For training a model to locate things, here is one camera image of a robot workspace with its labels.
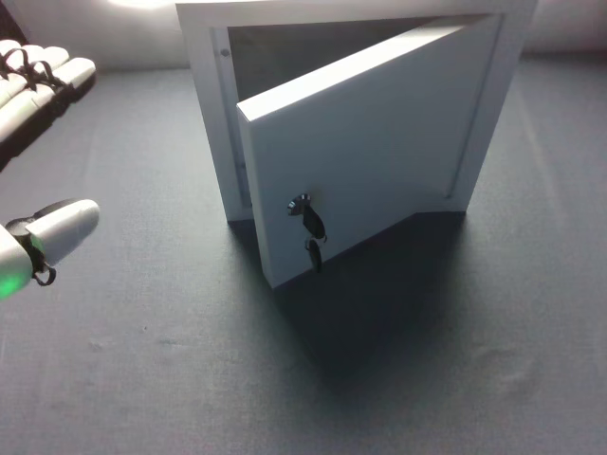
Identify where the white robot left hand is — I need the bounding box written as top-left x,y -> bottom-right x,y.
0,40 -> 101,302

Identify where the white cabinet door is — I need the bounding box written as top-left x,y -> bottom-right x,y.
235,13 -> 492,290

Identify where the white cabinet frame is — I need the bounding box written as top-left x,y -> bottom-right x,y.
175,0 -> 540,224

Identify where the grey table cloth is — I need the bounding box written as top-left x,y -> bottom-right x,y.
0,49 -> 607,455

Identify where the black key in lock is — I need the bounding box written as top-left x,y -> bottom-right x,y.
302,203 -> 328,242

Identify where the black dangling key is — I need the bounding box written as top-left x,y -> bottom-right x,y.
304,238 -> 324,276

